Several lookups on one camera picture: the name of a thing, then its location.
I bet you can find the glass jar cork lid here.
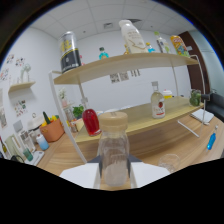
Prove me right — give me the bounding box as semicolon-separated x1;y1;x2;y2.
97;111;130;188

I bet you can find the blue liquid bottle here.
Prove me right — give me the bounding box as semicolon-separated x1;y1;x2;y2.
206;132;217;151

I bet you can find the white milk bottle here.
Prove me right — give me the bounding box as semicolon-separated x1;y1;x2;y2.
118;19;149;54

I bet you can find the green cup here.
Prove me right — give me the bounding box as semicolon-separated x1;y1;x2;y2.
22;148;34;162

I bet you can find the clear glass with ice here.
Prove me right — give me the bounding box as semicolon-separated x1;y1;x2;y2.
157;153;181;174

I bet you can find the white kitchen scale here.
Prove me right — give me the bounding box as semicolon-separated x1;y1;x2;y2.
23;150;45;167

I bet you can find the white and blue canister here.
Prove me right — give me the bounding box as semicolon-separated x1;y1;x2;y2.
35;133;50;151

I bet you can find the red liquid glass bottle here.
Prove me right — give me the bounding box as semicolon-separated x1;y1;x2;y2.
81;108;102;137

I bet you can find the orange basket with produce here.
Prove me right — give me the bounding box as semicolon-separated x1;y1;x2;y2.
39;117;65;143

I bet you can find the green potted plant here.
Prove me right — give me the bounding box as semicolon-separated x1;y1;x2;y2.
72;104;85;119

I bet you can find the clear bottle red label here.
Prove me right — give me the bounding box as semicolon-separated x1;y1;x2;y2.
150;81;166;120

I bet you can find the white tub yellow label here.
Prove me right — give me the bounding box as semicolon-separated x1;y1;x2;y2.
162;89;174;99

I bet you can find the glass jar of limes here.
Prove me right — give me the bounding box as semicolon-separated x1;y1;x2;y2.
188;88;203;108

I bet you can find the black chair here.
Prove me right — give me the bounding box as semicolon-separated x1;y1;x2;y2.
199;93;224;123

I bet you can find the two-tier wooden shelf rack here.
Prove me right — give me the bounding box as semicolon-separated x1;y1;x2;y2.
48;52;208;164

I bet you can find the large black can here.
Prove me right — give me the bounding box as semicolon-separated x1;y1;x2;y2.
58;31;83;74

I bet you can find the small blue bottle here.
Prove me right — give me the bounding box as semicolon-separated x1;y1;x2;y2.
145;42;156;54

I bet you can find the clear bottle green cap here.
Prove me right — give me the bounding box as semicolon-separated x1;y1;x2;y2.
153;31;171;54

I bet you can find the yellow orange can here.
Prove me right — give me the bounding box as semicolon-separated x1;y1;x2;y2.
170;34;190;58

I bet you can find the wooden wall shelf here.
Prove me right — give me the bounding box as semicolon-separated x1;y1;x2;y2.
8;80;37;94

